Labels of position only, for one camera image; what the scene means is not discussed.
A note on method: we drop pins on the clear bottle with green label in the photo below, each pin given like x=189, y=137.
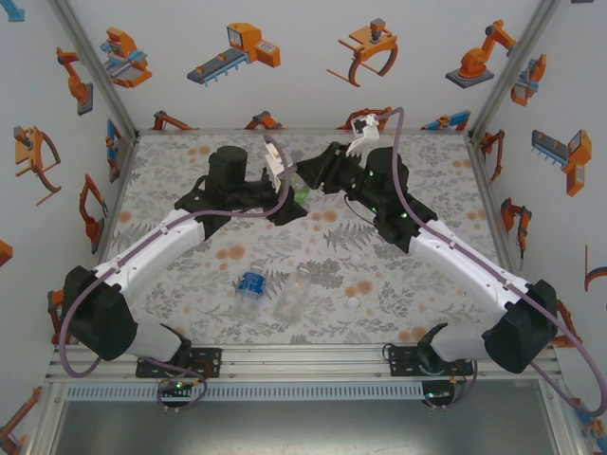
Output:
x=301, y=193

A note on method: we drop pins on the clear bottle with blue label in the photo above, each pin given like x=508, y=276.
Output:
x=251, y=284

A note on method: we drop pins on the clear bottle without label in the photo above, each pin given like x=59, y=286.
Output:
x=291, y=298

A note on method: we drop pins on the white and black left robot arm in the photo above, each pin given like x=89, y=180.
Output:
x=152, y=246

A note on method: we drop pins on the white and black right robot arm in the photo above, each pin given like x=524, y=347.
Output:
x=465, y=265

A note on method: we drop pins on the floral patterned table mat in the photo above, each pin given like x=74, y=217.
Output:
x=284, y=327

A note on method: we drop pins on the circuit board with green light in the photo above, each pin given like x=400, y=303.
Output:
x=175, y=386
x=438, y=394

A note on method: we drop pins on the aluminium back rail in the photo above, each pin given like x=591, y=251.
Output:
x=303, y=131

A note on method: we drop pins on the aluminium side rail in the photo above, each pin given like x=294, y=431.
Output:
x=493, y=213
x=125, y=163

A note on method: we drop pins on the aluminium front frame rail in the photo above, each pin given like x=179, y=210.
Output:
x=303, y=362

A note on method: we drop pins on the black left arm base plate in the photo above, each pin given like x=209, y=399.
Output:
x=211, y=362

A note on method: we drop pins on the aluminium corner post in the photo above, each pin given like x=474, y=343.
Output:
x=98, y=71
x=511, y=71

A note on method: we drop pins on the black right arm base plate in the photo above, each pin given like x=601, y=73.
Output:
x=400, y=362

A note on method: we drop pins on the aluminium frame leg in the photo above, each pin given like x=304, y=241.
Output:
x=45, y=426
x=571, y=441

